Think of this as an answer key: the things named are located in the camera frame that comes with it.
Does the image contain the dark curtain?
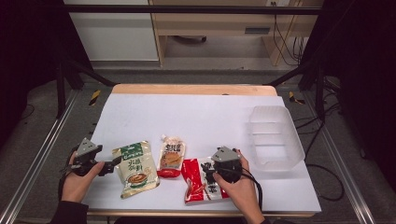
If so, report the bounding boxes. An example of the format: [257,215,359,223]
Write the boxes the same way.
[0,0,92,148]
[300,0,396,188]

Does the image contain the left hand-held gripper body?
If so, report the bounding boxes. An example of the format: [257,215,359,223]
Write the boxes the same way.
[70,137,104,177]

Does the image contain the light wooden desk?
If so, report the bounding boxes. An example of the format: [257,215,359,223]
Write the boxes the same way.
[148,0,325,67]

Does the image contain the person's right hand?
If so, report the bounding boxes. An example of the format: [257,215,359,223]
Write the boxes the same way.
[213,148,261,218]

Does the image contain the black metal stand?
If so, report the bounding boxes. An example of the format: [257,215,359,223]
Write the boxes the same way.
[266,61,327,123]
[55,58,117,119]

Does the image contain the small spouted sauce pouch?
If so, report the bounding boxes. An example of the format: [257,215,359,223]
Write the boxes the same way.
[157,133,187,179]

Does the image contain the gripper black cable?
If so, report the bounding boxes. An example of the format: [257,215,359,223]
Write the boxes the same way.
[239,169,264,211]
[57,145,79,201]

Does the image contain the hanging black cables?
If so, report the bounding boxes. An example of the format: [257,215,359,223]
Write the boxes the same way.
[271,2,305,67]

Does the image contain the wooden table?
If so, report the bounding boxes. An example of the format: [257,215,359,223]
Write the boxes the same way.
[87,83,316,218]

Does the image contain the person's left hand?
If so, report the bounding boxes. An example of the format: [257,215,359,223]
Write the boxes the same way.
[61,152,106,203]

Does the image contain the black horizontal frame bar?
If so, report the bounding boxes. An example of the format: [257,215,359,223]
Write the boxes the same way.
[59,4,325,16]

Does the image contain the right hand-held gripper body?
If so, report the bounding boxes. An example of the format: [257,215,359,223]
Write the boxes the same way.
[211,146,243,184]

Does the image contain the white paper sheet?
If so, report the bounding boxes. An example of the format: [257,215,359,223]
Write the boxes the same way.
[60,93,322,213]

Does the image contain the green and gold sauce pouch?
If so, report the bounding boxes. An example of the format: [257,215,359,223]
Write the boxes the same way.
[111,140,161,200]

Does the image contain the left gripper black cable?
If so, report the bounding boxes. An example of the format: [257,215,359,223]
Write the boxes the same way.
[57,145,79,201]

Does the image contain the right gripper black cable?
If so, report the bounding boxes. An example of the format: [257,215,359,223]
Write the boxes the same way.
[239,169,264,211]

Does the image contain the red and white seasoning packet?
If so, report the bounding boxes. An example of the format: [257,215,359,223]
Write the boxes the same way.
[180,157,232,205]

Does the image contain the translucent plastic container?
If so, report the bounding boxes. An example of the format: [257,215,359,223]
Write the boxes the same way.
[247,105,306,173]

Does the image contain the yellow and black tape strip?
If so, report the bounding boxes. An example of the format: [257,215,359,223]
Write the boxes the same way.
[89,90,103,107]
[288,91,306,105]

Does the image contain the white cabinet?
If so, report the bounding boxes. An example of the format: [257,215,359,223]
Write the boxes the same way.
[63,0,160,63]

